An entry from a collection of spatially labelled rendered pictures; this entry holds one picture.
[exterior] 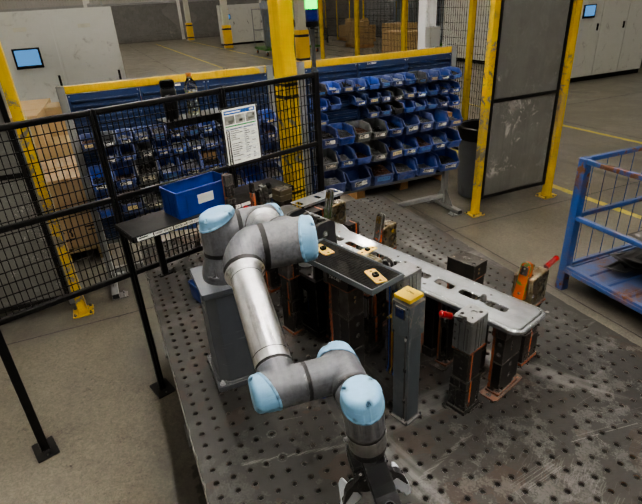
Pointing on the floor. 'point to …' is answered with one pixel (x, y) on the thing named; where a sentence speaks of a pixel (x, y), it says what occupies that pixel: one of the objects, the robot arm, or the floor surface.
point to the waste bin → (467, 156)
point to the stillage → (598, 271)
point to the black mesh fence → (46, 447)
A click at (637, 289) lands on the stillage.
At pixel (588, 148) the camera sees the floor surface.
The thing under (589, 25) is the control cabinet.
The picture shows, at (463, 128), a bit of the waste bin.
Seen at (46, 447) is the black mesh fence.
